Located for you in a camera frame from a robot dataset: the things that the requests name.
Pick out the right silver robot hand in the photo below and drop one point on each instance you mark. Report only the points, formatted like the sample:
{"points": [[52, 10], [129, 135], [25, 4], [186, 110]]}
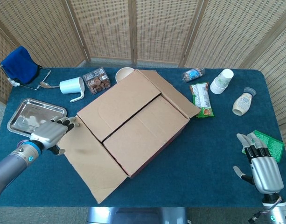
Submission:
{"points": [[266, 173]]}

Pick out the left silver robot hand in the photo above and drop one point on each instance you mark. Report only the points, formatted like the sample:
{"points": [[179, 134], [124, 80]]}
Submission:
{"points": [[48, 134]]}

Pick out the red cardboard box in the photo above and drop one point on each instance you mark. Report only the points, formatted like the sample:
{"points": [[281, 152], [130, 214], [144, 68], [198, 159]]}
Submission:
{"points": [[133, 130]]}

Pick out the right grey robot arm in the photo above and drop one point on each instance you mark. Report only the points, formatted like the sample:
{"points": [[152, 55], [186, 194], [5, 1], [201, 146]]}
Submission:
{"points": [[278, 210]]}

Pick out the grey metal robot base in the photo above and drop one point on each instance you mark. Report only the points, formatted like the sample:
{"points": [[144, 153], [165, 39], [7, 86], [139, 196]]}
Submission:
{"points": [[135, 215]]}

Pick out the green carton packet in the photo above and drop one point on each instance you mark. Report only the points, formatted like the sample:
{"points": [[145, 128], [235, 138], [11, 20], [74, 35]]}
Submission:
{"points": [[274, 147]]}

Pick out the stainless steel tray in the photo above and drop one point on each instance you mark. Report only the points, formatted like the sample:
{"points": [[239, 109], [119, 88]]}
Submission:
{"points": [[33, 114]]}

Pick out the metal spoon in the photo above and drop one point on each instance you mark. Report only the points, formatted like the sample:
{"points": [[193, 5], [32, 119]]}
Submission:
{"points": [[45, 84]]}

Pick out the white plastic mug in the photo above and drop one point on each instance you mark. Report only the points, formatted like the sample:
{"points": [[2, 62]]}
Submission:
{"points": [[70, 85]]}

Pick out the white plastic clip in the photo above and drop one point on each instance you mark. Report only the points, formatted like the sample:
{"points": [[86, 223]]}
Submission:
{"points": [[13, 82]]}

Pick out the blue table cloth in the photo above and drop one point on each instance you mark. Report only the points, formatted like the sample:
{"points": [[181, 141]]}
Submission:
{"points": [[203, 175]]}

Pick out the clear pack of chocolates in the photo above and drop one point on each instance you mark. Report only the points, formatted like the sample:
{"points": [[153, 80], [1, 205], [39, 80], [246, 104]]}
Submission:
{"points": [[97, 80]]}

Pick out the mayonnaise squeeze bottle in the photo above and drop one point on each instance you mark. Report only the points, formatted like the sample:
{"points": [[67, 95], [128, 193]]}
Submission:
{"points": [[243, 102]]}

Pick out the blue towel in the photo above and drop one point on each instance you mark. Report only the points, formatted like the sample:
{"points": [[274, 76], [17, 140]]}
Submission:
{"points": [[19, 64]]}

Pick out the beige paper bowl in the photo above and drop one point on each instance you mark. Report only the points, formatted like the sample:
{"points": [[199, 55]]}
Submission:
{"points": [[123, 73]]}

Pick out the green snack bag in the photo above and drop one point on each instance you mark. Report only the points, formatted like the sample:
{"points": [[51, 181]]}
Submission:
{"points": [[201, 99]]}

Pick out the stack of paper cups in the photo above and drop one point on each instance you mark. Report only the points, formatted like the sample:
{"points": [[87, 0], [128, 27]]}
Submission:
{"points": [[221, 82]]}

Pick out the small blue-label plastic bottle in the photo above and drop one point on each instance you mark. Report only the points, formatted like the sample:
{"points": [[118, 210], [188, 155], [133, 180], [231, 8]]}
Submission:
{"points": [[193, 75]]}

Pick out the woven folding screen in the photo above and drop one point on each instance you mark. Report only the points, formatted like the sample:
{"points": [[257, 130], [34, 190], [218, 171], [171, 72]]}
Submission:
{"points": [[163, 28]]}

